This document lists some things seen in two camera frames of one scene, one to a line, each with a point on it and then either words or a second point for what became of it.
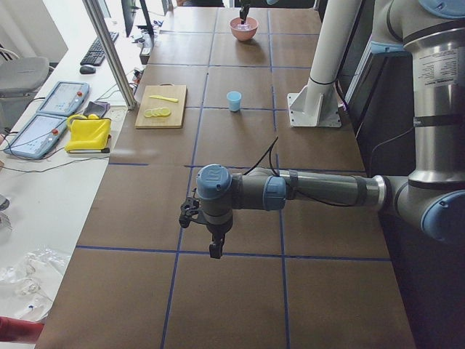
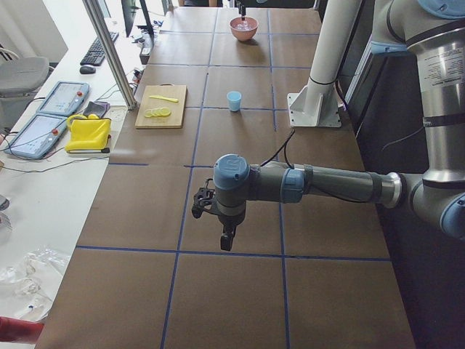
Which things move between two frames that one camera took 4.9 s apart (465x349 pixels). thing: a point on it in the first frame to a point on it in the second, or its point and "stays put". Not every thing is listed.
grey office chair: x=22 y=78 stays put
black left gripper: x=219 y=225 to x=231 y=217
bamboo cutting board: x=176 y=117 stays put
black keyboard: x=96 y=55 stays put
